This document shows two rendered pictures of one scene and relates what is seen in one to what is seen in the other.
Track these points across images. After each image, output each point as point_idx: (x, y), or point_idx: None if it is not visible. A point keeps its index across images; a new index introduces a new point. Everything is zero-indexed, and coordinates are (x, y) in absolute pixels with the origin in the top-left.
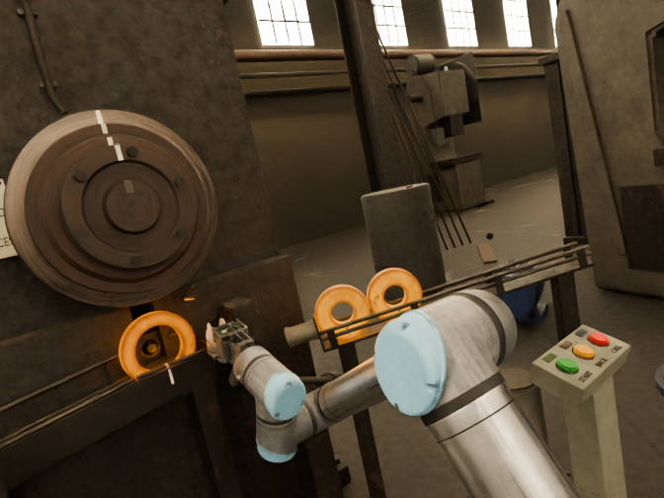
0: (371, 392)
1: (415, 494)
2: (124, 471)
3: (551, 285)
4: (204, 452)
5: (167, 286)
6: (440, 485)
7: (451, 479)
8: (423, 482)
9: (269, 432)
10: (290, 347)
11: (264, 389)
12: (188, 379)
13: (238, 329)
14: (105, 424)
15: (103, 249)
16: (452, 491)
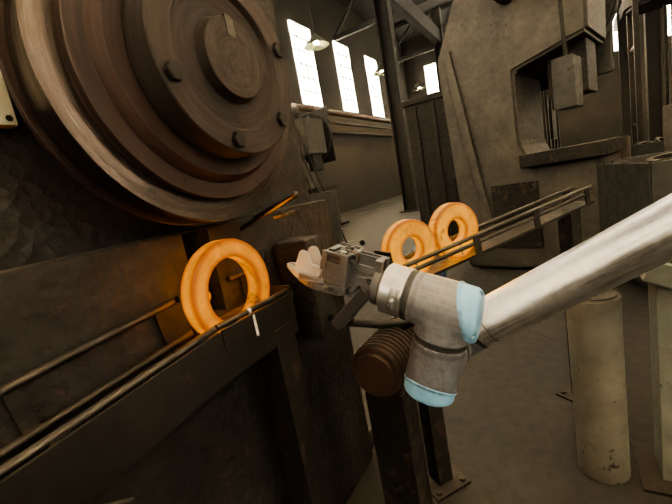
0: (586, 288)
1: (447, 440)
2: (182, 479)
3: (560, 222)
4: (281, 429)
5: (246, 200)
6: (464, 427)
7: (470, 420)
8: (447, 428)
9: (448, 364)
10: None
11: (454, 303)
12: (272, 330)
13: (356, 250)
14: (184, 400)
15: (200, 108)
16: (479, 429)
